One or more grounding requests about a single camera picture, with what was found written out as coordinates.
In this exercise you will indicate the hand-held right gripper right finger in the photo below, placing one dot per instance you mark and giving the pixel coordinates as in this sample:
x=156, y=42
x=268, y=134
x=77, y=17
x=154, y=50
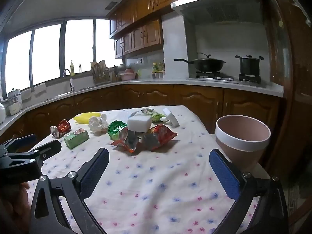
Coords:
x=224, y=175

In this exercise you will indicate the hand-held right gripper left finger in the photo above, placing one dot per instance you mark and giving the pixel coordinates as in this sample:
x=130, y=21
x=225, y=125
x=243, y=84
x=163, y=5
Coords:
x=96, y=173

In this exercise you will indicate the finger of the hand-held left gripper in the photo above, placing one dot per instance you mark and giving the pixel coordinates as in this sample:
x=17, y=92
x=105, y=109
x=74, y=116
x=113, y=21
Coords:
x=26, y=139
x=48, y=148

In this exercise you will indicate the red drink can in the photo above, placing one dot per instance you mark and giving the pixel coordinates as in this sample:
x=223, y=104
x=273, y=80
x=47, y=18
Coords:
x=63, y=126

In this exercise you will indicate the pink waste bin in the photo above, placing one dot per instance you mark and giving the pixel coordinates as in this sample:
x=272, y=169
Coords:
x=241, y=151

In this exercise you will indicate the white foam fruit net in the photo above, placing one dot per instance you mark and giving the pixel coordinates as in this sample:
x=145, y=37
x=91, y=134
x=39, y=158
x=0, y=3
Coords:
x=97, y=125

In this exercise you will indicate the white sponge block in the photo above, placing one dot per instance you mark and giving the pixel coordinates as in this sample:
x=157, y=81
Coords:
x=139, y=124

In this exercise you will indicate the red snack bag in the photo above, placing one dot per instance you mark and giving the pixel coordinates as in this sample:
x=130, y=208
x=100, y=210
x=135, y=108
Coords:
x=160, y=136

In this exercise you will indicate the person's left hand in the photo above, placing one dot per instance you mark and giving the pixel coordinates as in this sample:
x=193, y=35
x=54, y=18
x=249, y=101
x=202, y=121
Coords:
x=13, y=202

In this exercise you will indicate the green paper box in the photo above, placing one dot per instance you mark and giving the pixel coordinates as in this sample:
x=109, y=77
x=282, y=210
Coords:
x=75, y=139

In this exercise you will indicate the white kitchen appliance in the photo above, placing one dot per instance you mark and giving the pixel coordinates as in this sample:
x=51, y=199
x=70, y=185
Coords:
x=14, y=102

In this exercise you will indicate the yellow sponge cloth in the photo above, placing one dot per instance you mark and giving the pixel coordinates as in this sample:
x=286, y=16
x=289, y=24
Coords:
x=85, y=118

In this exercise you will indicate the green snack bag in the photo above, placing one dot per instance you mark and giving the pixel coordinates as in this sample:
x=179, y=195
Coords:
x=115, y=129

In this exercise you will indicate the white floral tablecloth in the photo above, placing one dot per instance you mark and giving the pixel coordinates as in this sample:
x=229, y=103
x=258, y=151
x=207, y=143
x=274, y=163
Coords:
x=151, y=180

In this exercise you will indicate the chrome sink faucet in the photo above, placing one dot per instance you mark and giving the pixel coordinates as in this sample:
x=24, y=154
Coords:
x=71, y=81

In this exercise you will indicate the green pouch with white cap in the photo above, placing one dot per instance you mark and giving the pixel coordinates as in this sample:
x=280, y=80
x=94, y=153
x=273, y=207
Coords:
x=156, y=115

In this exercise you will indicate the yellow dish soap bottle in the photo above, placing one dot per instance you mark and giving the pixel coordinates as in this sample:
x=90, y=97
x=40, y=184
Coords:
x=72, y=68

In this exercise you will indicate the white pump bottle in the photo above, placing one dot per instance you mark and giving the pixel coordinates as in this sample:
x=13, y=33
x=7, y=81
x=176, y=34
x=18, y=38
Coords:
x=80, y=70

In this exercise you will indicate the dish rack with boards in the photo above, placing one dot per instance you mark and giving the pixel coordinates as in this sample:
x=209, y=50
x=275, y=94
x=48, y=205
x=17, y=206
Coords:
x=100, y=74

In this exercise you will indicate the kitchen window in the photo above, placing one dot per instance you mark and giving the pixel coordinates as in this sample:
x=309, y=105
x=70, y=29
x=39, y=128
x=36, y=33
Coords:
x=46, y=51

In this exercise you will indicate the wooden base cabinets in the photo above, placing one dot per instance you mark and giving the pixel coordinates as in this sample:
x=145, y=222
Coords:
x=170, y=97

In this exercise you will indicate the gas stove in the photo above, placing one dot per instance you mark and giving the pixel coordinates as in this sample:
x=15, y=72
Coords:
x=219, y=76

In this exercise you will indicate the pink plastic basin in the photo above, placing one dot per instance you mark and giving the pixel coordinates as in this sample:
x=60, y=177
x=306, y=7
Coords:
x=127, y=76

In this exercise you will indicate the white kitchen countertop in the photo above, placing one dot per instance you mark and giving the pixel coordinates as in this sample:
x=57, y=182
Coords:
x=151, y=81

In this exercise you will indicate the black wok with lid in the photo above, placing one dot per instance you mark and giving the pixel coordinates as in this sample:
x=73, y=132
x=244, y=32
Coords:
x=209, y=63

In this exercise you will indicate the black cooking pot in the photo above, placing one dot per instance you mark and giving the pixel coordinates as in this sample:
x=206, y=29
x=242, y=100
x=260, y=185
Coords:
x=249, y=65

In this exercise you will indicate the seasoning jars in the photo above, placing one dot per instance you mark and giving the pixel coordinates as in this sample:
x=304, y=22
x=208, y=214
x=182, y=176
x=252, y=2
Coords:
x=158, y=75

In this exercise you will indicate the cooking oil bottles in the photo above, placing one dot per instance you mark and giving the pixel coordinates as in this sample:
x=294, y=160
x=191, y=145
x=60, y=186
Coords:
x=158, y=67

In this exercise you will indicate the ceiling vent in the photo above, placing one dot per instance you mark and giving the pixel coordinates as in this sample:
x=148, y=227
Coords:
x=111, y=5

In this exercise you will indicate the steel range hood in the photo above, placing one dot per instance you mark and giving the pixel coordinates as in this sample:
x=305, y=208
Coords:
x=219, y=7

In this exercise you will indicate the wooden door frame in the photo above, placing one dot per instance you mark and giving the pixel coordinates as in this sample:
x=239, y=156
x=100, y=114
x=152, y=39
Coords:
x=292, y=65

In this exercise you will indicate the wooden wall cabinets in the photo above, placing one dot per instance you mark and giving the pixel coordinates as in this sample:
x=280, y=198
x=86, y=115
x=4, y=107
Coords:
x=146, y=9

